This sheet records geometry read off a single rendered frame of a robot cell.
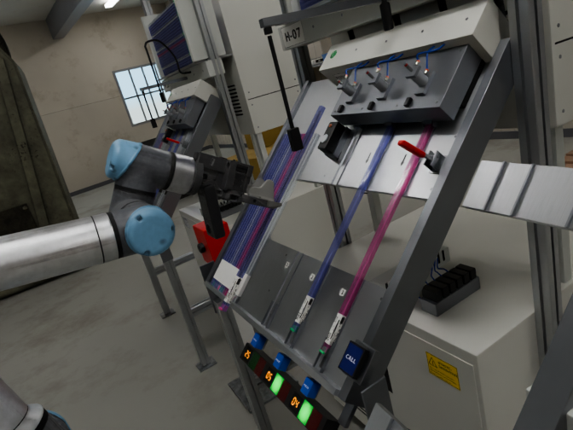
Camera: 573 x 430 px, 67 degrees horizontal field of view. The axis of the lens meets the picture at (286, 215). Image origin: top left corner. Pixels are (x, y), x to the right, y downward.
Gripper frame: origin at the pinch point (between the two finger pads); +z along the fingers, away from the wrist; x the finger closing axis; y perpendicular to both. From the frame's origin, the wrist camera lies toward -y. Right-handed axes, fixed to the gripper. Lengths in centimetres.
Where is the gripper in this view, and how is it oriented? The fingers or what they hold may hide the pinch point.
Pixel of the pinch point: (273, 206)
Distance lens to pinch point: 97.1
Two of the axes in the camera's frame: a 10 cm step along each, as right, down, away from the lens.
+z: 8.4, 1.8, 5.2
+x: -5.0, -1.5, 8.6
